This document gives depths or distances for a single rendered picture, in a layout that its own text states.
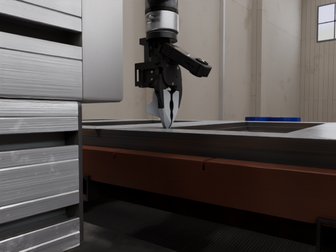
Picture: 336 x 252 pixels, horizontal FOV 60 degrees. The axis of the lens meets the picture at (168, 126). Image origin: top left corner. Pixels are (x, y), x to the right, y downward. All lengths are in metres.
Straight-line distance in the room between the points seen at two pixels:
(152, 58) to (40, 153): 0.52
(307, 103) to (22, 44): 10.63
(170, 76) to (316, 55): 10.25
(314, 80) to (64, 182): 10.61
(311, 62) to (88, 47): 10.68
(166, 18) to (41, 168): 0.53
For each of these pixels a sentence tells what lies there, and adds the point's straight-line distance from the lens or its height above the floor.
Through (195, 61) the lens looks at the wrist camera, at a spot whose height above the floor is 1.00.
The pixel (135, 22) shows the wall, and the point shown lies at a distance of 4.46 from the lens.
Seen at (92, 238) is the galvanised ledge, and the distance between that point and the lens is 0.55.
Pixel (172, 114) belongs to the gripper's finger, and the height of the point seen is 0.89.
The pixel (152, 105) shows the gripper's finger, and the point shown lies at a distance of 0.65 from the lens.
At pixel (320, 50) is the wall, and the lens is 10.82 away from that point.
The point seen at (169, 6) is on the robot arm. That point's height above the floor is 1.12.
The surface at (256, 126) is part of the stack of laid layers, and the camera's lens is 1.11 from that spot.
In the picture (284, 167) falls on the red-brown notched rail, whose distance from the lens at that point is 0.41.
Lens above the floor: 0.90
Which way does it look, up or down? 3 degrees down
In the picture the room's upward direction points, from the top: straight up
